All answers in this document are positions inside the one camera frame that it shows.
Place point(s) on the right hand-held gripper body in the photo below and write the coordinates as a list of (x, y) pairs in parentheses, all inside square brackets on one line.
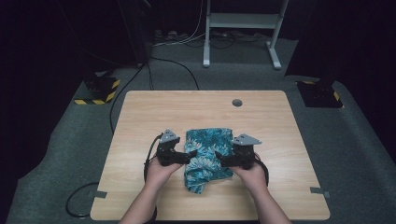
[(244, 154)]

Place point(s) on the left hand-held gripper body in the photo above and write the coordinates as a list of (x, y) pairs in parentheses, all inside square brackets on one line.
[(169, 154)]

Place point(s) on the teal floral shirt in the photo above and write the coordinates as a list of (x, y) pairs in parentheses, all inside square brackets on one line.
[(207, 155)]

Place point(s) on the person's left hand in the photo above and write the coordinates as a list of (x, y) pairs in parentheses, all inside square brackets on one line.
[(160, 174)]

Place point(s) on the person's right hand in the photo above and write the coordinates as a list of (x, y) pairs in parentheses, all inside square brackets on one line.
[(253, 177)]

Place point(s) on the grey tape piece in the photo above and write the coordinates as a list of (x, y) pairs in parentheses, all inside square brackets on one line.
[(98, 194), (319, 191)]

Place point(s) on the black yellow striped stand base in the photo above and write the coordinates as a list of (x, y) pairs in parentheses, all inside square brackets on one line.
[(320, 95), (101, 88)]

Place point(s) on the dark power strip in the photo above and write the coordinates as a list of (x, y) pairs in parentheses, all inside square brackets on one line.
[(169, 34)]

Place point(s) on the black stand post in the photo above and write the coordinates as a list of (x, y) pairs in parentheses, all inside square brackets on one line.
[(138, 31)]

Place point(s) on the white metal stand frame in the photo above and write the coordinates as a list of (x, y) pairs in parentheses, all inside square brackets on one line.
[(243, 20)]

